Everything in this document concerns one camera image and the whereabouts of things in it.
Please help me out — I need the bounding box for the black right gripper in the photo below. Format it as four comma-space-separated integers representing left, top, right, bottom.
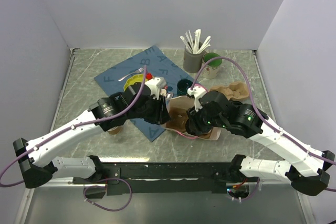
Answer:
186, 102, 227, 135

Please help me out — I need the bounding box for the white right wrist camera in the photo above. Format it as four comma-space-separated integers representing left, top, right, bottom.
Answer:
187, 85, 207, 112

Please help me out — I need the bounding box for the silver fork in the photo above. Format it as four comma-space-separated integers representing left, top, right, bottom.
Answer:
118, 68, 144, 82

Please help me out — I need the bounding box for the dark green mug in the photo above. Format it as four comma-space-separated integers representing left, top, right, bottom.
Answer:
176, 79, 193, 96

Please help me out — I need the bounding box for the yellow dotted plate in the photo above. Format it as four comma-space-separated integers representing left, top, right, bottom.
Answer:
123, 73, 143, 91

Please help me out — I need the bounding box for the kraft paper cakes bag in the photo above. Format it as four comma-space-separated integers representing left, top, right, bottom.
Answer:
162, 79, 221, 141

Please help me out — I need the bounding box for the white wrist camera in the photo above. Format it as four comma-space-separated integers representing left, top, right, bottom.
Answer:
145, 77, 167, 100
187, 85, 207, 112

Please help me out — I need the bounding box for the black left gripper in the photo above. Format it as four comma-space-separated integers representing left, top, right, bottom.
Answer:
128, 93, 172, 125

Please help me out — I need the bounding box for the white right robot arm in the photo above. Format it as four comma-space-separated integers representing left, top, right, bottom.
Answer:
186, 86, 335, 196

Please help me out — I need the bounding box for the silver cartoon handle spoon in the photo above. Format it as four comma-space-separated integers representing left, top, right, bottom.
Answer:
165, 92, 174, 101

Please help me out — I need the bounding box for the white wrapped straws bundle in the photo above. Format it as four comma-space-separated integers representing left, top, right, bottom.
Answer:
180, 29, 211, 55

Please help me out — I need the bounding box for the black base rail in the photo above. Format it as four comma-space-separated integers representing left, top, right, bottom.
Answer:
72, 155, 257, 196

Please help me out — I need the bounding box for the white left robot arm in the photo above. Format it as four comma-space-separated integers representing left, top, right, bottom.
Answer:
13, 79, 170, 189

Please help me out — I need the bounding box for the stack of paper cups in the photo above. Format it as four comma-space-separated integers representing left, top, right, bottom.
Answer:
107, 126, 122, 135

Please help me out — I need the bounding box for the grey straw holder cup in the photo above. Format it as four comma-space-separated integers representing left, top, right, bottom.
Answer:
183, 47, 206, 73

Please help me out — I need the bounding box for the blue letter print cloth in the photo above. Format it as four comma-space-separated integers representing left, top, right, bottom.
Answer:
93, 45, 208, 143

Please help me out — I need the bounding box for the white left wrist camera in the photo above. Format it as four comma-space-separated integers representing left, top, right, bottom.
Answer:
145, 77, 167, 100

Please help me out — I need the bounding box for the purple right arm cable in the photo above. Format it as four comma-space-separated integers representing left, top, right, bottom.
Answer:
190, 56, 336, 193

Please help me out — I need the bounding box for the green inside ceramic mug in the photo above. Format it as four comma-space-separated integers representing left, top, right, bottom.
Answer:
202, 52, 222, 79

